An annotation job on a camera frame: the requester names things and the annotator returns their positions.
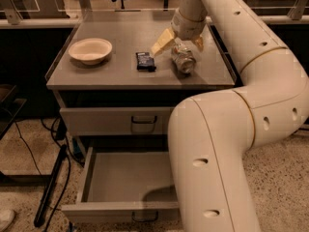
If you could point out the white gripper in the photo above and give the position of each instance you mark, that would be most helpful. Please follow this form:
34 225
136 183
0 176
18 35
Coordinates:
187 28

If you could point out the silver green 7up can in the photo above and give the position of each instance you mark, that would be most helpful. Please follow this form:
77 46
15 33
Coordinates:
183 58

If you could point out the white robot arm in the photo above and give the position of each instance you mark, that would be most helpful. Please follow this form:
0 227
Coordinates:
208 133

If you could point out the grey metal drawer cabinet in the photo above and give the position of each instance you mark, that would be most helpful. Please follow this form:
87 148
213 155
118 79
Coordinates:
116 82

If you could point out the closed grey top drawer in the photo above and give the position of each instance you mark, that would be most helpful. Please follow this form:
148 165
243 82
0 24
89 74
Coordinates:
95 121

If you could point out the open grey middle drawer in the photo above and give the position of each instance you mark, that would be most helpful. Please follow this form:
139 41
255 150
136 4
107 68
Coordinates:
124 187

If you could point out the dark blue snack packet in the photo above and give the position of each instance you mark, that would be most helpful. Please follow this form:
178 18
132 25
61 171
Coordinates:
145 62

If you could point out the white paper bowl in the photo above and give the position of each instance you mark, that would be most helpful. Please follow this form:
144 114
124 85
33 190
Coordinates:
90 51

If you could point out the dark side table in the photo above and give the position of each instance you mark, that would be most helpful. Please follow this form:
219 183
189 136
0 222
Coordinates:
10 105

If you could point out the black bar on floor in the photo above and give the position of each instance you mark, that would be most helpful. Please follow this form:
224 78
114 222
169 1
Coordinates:
39 217

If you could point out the white shoe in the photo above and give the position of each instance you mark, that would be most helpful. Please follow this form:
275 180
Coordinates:
6 219

